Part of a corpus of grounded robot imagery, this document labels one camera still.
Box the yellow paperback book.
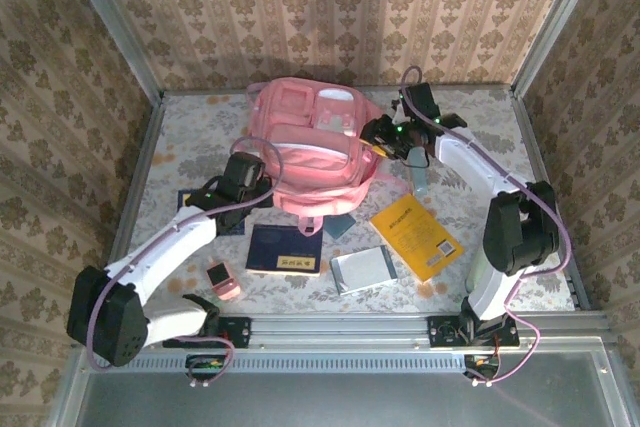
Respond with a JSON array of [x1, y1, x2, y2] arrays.
[[368, 192, 466, 284]]

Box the small pink box device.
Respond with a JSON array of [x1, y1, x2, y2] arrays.
[[206, 262, 240, 302]]

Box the pink school backpack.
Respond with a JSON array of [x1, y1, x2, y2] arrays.
[[244, 76, 416, 238]]

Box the thin aluminium table rail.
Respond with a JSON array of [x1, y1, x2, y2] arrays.
[[162, 84, 516, 97]]

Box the silver grey notebook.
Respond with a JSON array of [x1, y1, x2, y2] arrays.
[[329, 245, 400, 297]]

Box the aluminium frame post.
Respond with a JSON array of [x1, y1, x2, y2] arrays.
[[509, 0, 610, 98], [57, 0, 166, 103]]

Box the small teal notebook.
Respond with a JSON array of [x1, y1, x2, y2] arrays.
[[322, 212, 359, 240]]

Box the small navy book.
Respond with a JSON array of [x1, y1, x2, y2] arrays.
[[177, 188, 247, 237]]

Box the slotted grey cable duct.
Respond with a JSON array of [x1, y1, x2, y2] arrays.
[[92, 352, 469, 374]]

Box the grey metal panel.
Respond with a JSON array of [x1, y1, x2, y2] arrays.
[[47, 339, 640, 427]]

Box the wide aluminium frame rail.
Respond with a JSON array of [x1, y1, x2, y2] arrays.
[[74, 311, 614, 348]]

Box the large navy book yellow label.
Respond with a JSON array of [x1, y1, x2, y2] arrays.
[[244, 224, 324, 277]]

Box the aluminium table side rail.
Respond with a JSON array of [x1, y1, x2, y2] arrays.
[[509, 86, 592, 312], [94, 91, 167, 316]]

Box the light blue pencil pouch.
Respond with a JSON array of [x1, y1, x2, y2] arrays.
[[407, 146, 430, 196]]

